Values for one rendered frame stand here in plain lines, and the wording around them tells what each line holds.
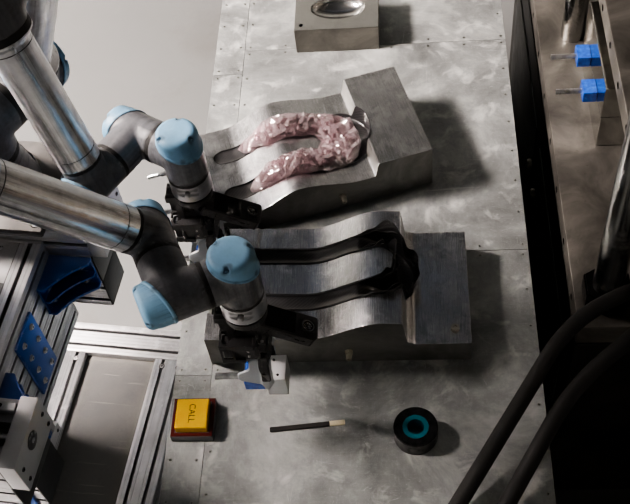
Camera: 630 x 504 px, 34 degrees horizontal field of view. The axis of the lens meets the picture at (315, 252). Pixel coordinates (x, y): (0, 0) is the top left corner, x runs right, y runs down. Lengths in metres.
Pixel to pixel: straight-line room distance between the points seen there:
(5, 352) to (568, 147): 1.26
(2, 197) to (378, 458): 0.84
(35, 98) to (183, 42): 2.20
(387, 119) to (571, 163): 0.41
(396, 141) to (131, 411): 1.02
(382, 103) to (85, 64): 1.82
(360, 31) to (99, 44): 1.63
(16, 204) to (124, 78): 2.32
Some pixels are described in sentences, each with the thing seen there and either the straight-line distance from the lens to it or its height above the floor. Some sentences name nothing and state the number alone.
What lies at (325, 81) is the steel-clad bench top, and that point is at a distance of 2.48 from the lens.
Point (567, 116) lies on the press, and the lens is 2.42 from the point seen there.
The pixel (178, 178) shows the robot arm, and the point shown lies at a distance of 1.83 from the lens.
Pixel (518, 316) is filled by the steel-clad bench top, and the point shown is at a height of 0.80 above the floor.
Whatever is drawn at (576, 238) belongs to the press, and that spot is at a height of 0.79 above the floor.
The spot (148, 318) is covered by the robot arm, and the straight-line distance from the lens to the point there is 1.56.
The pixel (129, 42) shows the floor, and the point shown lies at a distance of 3.92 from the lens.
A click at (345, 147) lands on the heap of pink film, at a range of 2.20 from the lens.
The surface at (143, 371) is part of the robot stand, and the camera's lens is 2.77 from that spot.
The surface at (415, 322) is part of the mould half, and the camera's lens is 1.98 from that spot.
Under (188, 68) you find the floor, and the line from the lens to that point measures 3.76.
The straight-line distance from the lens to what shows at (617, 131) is 2.35.
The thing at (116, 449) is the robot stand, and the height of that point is 0.21.
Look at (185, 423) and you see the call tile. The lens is 1.95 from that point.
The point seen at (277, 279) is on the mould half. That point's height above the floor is 0.89.
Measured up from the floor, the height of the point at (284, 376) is 0.96.
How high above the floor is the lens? 2.54
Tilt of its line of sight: 54 degrees down
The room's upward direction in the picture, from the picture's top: 9 degrees counter-clockwise
